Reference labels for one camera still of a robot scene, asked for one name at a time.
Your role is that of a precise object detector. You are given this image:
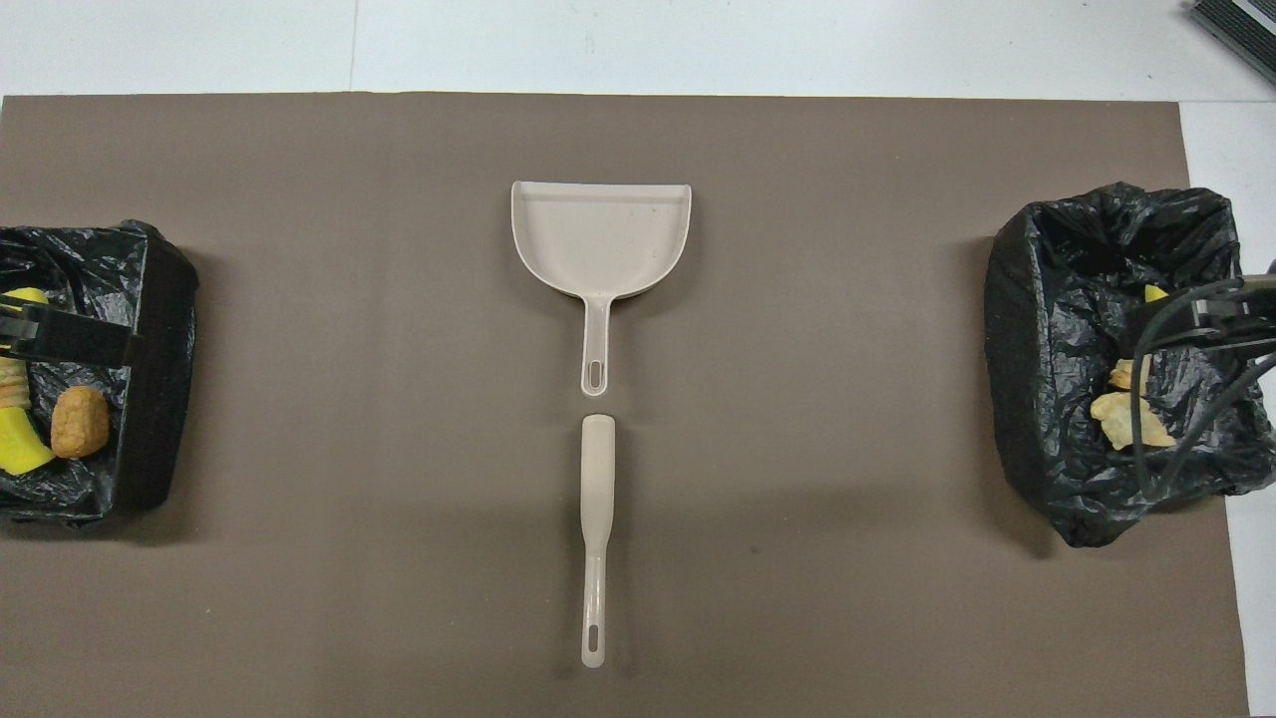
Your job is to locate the brown bread roll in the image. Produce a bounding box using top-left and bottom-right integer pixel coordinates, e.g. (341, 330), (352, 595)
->
(51, 386), (112, 460)

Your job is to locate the yellow sponge with green back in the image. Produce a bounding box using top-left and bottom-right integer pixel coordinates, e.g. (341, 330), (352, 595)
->
(0, 407), (56, 476)

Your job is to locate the striped orange bread slice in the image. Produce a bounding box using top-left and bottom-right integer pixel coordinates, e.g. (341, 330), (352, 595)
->
(1091, 391), (1177, 450)

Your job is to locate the beige plastic dustpan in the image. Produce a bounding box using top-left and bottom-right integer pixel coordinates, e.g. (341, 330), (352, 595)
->
(511, 180), (693, 397)

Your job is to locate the beige hand brush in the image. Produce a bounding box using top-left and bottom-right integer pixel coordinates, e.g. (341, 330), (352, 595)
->
(580, 414), (617, 669)

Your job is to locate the black bag lined bin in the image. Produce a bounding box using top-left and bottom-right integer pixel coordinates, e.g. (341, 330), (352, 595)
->
(984, 182), (1276, 548)
(0, 220), (199, 527)

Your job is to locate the dark ribbed object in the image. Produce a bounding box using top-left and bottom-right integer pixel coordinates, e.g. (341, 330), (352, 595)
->
(1188, 0), (1276, 86)

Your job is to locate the brown paper table mat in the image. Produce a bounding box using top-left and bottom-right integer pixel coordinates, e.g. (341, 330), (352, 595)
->
(0, 93), (1252, 718)

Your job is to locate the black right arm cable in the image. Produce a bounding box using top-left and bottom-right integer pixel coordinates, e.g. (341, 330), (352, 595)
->
(1131, 279), (1276, 500)

